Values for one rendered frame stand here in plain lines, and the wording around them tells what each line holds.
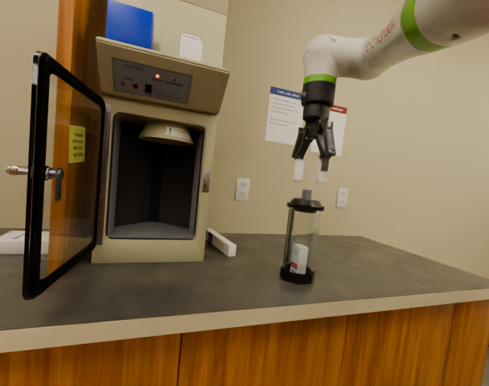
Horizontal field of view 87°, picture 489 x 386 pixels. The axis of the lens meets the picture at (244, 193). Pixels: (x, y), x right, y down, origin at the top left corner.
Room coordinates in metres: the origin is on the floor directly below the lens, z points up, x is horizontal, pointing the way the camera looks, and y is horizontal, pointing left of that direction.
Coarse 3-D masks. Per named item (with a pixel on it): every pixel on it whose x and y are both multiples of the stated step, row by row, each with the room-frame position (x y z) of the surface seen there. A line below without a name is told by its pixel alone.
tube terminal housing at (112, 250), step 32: (128, 0) 0.72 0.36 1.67; (160, 0) 0.75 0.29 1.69; (160, 32) 0.75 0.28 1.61; (192, 32) 0.78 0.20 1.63; (224, 32) 0.81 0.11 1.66; (192, 128) 0.87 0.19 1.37; (96, 256) 0.71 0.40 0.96; (128, 256) 0.74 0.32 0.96; (160, 256) 0.77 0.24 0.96; (192, 256) 0.80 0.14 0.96
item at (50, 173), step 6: (48, 168) 0.43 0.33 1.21; (60, 168) 0.44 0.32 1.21; (48, 174) 0.43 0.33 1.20; (54, 174) 0.43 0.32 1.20; (60, 174) 0.44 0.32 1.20; (60, 180) 0.45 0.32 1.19; (60, 186) 0.45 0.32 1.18; (54, 192) 0.43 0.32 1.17; (60, 192) 0.45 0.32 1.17; (54, 198) 0.43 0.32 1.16; (60, 198) 0.45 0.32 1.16
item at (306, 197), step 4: (304, 192) 0.75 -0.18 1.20; (308, 192) 0.74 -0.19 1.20; (304, 196) 0.75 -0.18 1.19; (308, 196) 0.74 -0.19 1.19; (292, 200) 0.75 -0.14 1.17; (296, 200) 0.74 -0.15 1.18; (300, 200) 0.73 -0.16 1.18; (304, 200) 0.72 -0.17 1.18; (308, 200) 0.73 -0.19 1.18; (312, 200) 0.75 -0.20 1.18; (316, 200) 0.77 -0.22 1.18; (304, 204) 0.71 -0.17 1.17; (308, 204) 0.71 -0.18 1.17; (312, 204) 0.71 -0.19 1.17; (316, 204) 0.72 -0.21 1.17; (320, 204) 0.73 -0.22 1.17
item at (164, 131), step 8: (144, 128) 0.81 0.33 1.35; (152, 128) 0.79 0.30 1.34; (160, 128) 0.78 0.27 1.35; (168, 128) 0.79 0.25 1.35; (176, 128) 0.80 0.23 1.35; (184, 128) 0.83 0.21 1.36; (144, 136) 0.78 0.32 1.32; (152, 136) 0.77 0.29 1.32; (160, 136) 0.77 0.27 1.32; (168, 136) 0.78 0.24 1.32; (176, 136) 0.79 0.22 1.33; (184, 136) 0.81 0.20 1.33; (176, 144) 0.94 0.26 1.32; (184, 144) 0.93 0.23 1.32; (192, 144) 0.86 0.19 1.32
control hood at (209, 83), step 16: (96, 48) 0.61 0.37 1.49; (112, 48) 0.61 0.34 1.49; (128, 48) 0.62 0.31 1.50; (144, 48) 0.63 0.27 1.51; (160, 64) 0.66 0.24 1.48; (176, 64) 0.66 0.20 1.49; (192, 64) 0.67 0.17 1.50; (208, 64) 0.68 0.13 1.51; (112, 80) 0.67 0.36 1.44; (192, 80) 0.70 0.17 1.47; (208, 80) 0.71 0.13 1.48; (224, 80) 0.72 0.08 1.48; (128, 96) 0.71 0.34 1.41; (144, 96) 0.71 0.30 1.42; (192, 96) 0.74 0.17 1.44; (208, 96) 0.74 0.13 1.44; (208, 112) 0.79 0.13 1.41
